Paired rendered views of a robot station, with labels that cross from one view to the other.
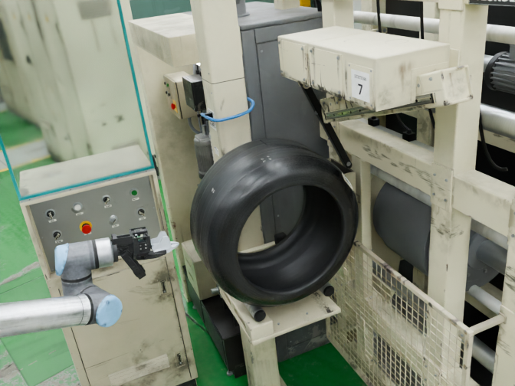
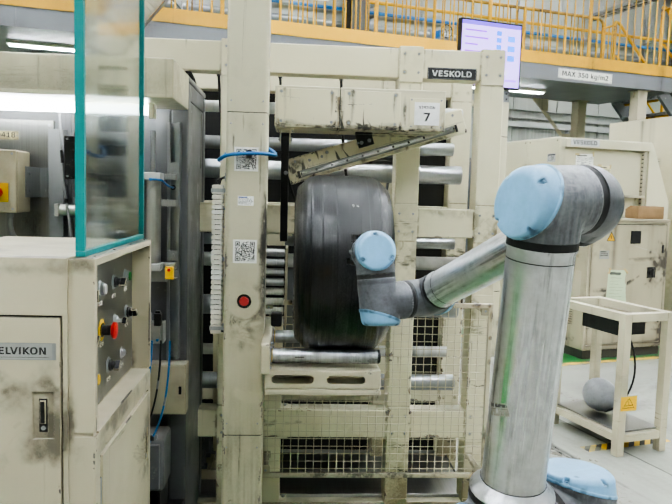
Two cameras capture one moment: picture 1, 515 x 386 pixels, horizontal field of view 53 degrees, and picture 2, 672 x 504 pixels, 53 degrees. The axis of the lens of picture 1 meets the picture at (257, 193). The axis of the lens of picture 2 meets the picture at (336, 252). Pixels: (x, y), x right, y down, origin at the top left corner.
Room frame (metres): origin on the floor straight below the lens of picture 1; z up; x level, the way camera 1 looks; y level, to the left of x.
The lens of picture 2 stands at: (1.01, 2.11, 1.42)
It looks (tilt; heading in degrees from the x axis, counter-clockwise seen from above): 5 degrees down; 286
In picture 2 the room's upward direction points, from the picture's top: 2 degrees clockwise
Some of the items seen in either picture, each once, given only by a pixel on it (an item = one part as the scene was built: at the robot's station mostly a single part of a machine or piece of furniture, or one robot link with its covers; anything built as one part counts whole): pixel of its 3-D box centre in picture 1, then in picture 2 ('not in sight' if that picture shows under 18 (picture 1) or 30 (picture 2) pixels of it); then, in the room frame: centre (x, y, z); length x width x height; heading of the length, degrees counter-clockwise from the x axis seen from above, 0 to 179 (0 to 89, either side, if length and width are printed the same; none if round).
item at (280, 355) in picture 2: (242, 291); (324, 355); (1.63, 0.10, 0.90); 0.35 x 0.05 x 0.05; 20
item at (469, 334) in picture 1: (381, 335); (375, 390); (1.58, -0.42, 0.65); 0.90 x 0.02 x 0.70; 20
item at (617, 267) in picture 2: not in sight; (605, 284); (0.37, -4.63, 0.62); 0.91 x 0.58 x 1.25; 37
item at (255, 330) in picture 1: (244, 304); (322, 376); (1.63, 0.10, 0.84); 0.36 x 0.09 x 0.06; 20
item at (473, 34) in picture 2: not in sight; (489, 55); (1.47, -3.86, 2.60); 0.60 x 0.05 x 0.55; 37
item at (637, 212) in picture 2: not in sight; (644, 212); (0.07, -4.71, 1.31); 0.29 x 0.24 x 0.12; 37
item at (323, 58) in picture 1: (352, 62); (358, 112); (1.67, -0.35, 1.71); 0.61 x 0.25 x 0.15; 20
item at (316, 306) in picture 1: (277, 300); (320, 375); (1.68, -0.03, 0.80); 0.37 x 0.36 x 0.02; 110
